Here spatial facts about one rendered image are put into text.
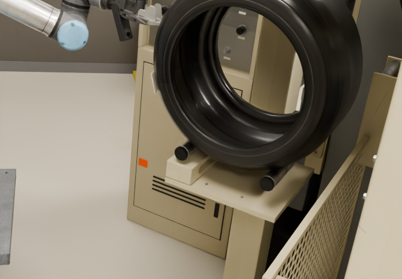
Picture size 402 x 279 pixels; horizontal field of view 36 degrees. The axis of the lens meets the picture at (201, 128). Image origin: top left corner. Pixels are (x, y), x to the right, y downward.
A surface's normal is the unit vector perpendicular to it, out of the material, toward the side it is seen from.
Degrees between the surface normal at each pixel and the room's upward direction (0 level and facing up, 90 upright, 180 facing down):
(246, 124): 36
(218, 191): 0
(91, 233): 0
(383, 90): 90
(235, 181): 0
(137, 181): 90
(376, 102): 90
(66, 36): 89
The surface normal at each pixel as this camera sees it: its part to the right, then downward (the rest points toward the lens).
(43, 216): 0.11, -0.89
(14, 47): 0.22, 0.45
